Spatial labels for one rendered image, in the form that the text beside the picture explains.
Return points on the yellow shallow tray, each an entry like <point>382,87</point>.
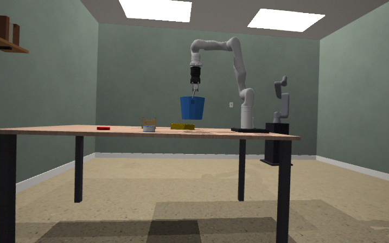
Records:
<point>182,126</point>

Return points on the small brown wooden crate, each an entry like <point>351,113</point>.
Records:
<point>148,122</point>

